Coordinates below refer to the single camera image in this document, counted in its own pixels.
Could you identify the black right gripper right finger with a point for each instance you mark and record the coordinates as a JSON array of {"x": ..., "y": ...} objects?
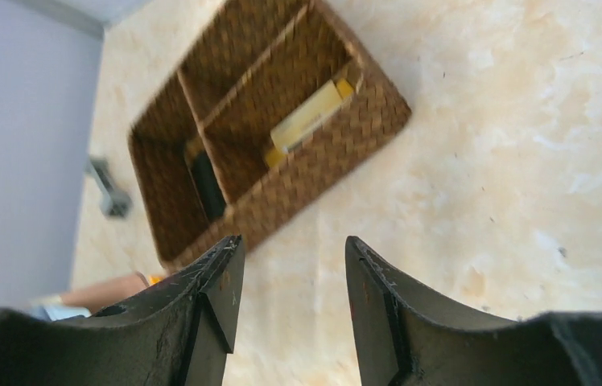
[{"x": 407, "y": 333}]

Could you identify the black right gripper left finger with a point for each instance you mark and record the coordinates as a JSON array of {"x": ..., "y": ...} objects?
[{"x": 176, "y": 332}]

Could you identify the brown leather card holder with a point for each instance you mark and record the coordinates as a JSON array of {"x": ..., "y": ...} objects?
[{"x": 85, "y": 301}]

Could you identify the gold VIP credit card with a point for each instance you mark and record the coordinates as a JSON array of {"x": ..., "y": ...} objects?
[{"x": 306, "y": 118}]

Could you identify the grey plastic connector piece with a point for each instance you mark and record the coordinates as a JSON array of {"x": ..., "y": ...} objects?
[{"x": 115, "y": 203}]

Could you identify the black object in basket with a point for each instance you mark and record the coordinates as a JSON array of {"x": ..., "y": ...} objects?
[{"x": 207, "y": 187}]

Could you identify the brown wicker divided basket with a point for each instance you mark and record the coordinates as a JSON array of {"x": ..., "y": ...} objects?
[{"x": 253, "y": 65}]

